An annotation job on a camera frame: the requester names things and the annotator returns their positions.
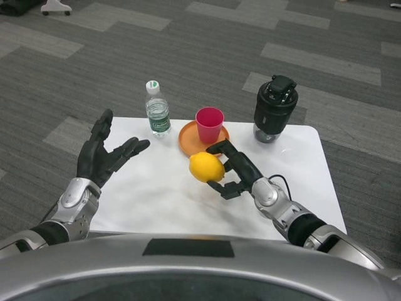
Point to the pink plastic cup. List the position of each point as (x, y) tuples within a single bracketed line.
[(209, 128)]

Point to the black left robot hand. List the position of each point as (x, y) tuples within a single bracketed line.
[(94, 160)]

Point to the clear plastic water bottle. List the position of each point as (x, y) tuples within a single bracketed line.
[(158, 113)]

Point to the yellow lemon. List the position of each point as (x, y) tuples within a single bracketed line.
[(205, 166)]

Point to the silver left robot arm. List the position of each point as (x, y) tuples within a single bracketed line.
[(73, 196)]

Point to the white rolling partition stand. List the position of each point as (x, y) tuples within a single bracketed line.
[(55, 6)]

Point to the orange round plate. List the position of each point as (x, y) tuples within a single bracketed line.
[(189, 139)]

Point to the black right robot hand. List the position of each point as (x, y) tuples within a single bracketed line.
[(246, 167)]

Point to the black portable blender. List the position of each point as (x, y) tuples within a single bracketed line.
[(274, 108)]

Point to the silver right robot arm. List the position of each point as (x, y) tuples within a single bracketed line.
[(269, 194)]

